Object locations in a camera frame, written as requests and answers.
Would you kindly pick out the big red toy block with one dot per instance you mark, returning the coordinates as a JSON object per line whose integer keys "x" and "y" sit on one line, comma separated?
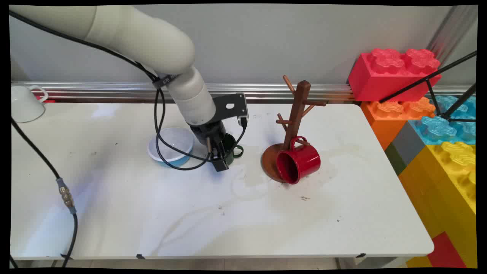
{"x": 376, "y": 80}

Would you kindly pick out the big orange toy block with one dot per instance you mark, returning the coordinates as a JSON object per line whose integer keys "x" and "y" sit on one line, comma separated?
{"x": 380, "y": 121}

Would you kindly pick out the white mug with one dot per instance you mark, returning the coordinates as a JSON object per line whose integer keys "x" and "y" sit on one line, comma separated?
{"x": 24, "y": 106}

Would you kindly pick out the big light blue toy block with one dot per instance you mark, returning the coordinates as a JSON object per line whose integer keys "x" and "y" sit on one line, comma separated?
{"x": 437, "y": 129}

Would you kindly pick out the small red object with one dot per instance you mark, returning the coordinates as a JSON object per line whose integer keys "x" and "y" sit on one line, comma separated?
{"x": 47, "y": 100}

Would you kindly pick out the big green toy block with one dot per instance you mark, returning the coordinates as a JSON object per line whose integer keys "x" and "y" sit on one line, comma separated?
{"x": 395, "y": 160}

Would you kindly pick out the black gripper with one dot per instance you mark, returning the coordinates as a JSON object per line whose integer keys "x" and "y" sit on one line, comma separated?
{"x": 207, "y": 133}

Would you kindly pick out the big grey toy block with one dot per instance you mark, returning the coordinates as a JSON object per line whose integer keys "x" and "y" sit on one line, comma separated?
{"x": 407, "y": 142}

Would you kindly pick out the aluminium rail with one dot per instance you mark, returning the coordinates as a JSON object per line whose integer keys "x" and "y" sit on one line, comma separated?
{"x": 114, "y": 91}

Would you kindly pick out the black tripod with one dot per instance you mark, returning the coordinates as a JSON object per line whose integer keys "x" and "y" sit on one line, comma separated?
{"x": 418, "y": 82}

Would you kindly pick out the red mug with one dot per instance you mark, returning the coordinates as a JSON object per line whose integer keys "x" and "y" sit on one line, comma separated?
{"x": 304, "y": 160}

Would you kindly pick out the white bowl with blue base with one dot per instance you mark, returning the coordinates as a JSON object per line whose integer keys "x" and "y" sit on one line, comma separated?
{"x": 175, "y": 140}

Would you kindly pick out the brown wooden mug tree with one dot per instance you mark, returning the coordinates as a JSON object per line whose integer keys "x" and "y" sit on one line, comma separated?
{"x": 298, "y": 110}

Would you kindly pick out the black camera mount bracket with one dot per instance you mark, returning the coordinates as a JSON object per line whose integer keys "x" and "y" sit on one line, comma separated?
{"x": 228, "y": 106}

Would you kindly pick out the dark green mug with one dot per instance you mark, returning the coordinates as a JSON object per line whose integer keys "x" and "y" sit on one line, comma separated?
{"x": 231, "y": 142}

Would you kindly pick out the big yellow toy block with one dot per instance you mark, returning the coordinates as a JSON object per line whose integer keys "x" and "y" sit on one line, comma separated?
{"x": 437, "y": 190}

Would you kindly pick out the flat red toy block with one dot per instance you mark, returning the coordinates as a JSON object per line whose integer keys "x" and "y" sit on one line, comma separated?
{"x": 445, "y": 251}

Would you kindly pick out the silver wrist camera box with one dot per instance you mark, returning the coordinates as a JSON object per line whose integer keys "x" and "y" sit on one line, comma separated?
{"x": 246, "y": 110}

